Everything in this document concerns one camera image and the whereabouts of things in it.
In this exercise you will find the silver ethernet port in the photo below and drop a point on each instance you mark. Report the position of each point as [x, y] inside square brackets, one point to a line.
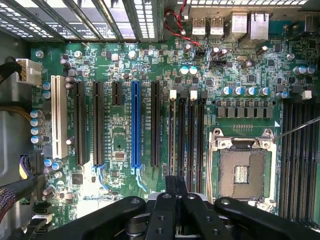
[258, 26]

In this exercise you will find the white SATA connector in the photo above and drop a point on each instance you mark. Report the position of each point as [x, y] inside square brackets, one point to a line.
[41, 219]

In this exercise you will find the green computer motherboard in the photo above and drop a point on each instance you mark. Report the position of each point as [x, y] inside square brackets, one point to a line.
[110, 65]

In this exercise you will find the short black expansion slot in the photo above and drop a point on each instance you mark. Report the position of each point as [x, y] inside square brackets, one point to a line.
[117, 93]

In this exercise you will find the long black expansion slot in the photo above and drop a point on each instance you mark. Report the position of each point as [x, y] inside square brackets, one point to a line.
[80, 125]
[155, 125]
[98, 125]

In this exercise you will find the blue expansion slot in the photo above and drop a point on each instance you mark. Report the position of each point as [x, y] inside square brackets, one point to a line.
[136, 125]

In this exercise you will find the silver socket locking lever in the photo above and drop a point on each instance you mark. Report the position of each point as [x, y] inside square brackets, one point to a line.
[297, 129]

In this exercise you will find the black SATA connector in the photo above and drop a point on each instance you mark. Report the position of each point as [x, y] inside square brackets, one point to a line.
[42, 207]

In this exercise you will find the black fan header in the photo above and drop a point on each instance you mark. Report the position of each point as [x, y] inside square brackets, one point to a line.
[217, 64]

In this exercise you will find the silver rear port block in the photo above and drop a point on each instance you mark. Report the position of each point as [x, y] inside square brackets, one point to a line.
[238, 26]

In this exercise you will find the grey metal PC case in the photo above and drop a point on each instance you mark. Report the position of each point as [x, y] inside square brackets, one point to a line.
[13, 140]

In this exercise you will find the silver CPU socket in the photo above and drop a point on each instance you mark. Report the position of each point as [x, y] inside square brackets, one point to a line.
[241, 170]

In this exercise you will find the white PCI expansion slot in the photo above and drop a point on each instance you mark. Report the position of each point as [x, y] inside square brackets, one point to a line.
[59, 115]

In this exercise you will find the white-latch RAM slot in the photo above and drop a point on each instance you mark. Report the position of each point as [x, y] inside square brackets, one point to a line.
[307, 160]
[192, 130]
[172, 130]

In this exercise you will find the white power connector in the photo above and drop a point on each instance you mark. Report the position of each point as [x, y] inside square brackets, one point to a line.
[32, 72]

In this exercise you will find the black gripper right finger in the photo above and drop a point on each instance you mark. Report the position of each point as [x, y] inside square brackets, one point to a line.
[192, 215]

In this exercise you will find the silver USB port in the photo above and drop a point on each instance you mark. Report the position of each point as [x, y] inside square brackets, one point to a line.
[199, 26]
[216, 26]

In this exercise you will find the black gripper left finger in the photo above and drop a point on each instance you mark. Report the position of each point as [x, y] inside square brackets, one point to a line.
[162, 215]

